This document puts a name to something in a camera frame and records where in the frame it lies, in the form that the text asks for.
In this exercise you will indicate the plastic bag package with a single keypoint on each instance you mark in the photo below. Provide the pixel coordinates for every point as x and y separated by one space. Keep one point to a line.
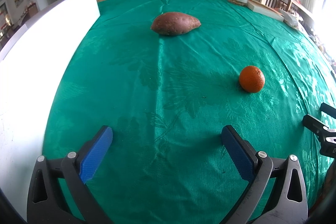
289 19

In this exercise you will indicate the white cardboard box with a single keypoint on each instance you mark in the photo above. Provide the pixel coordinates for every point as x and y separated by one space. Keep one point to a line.
33 63

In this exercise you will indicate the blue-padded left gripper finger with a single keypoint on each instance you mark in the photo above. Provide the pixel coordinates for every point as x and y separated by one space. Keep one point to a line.
46 202

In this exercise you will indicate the sweet potato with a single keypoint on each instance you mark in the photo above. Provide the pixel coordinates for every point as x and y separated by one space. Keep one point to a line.
174 24

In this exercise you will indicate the orange tangerine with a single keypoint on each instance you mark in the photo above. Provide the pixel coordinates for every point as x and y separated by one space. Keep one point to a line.
252 79

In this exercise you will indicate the white book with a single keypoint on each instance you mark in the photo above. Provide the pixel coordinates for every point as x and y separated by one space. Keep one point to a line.
264 10

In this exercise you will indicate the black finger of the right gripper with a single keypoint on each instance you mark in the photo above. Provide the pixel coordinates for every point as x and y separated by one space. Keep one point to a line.
326 136

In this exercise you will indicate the green satin tablecloth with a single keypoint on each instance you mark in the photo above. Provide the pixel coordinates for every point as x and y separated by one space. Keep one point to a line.
167 99

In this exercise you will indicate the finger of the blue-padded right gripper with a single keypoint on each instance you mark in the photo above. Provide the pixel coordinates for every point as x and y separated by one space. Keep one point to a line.
287 202

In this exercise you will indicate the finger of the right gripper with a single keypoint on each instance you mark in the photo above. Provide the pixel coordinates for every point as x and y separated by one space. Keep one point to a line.
329 110

